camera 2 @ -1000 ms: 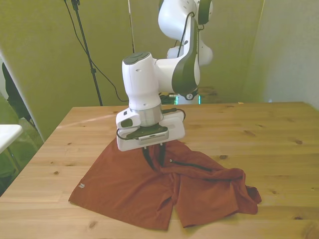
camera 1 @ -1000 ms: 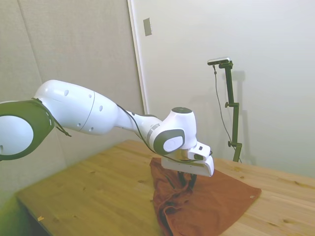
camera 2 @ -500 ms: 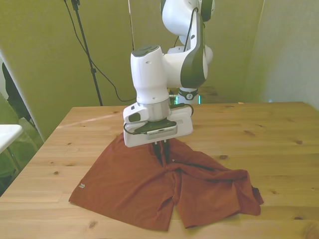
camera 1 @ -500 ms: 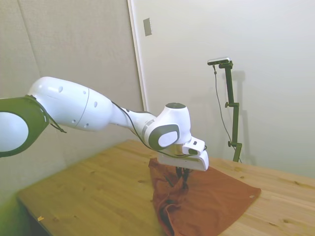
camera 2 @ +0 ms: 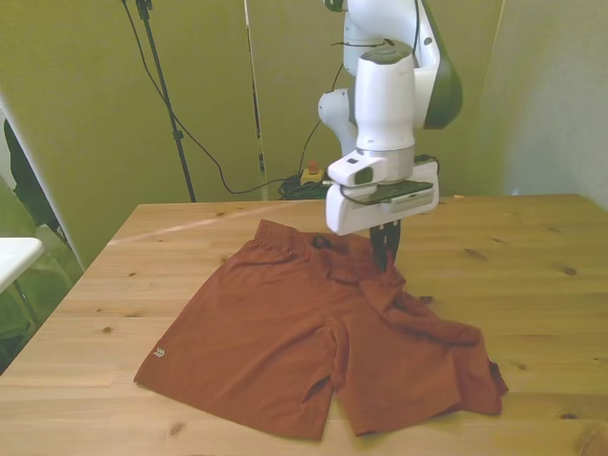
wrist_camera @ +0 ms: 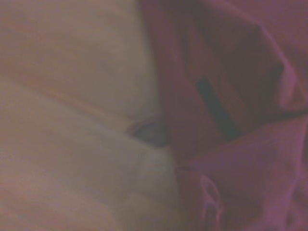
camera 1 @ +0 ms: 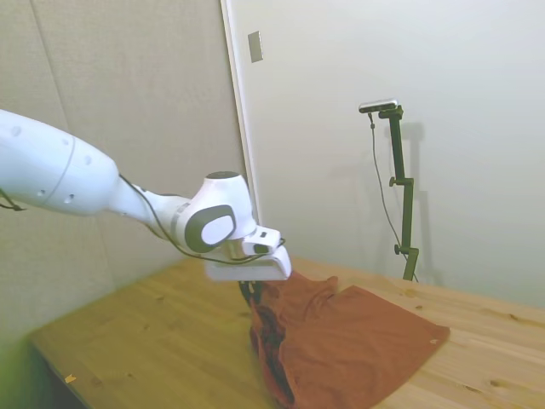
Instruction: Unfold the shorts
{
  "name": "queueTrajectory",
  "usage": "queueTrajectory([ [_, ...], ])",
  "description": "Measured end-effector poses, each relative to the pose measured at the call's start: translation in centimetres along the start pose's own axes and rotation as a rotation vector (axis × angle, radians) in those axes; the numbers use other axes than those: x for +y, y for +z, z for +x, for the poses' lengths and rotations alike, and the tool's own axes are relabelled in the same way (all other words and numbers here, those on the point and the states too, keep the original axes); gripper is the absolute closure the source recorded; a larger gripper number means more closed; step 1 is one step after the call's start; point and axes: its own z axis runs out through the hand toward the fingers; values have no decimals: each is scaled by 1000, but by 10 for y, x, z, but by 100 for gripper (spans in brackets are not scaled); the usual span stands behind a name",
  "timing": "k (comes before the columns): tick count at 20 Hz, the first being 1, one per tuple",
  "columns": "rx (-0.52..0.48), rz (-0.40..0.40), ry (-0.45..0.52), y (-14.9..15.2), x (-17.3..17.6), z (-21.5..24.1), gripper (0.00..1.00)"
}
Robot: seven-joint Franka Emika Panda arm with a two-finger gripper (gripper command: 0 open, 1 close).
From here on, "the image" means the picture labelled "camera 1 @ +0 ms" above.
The gray wall plate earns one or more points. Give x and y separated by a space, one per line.
255 47

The dark green camera stand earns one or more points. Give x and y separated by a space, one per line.
406 204

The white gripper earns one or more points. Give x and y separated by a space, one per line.
247 272

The white door frame trim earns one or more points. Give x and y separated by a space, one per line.
242 106

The silver exterior camera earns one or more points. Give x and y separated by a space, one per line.
378 105

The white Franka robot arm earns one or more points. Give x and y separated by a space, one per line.
42 170

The rust red shorts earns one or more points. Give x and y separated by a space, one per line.
349 341

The small yellow tape scrap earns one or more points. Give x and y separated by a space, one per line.
69 378

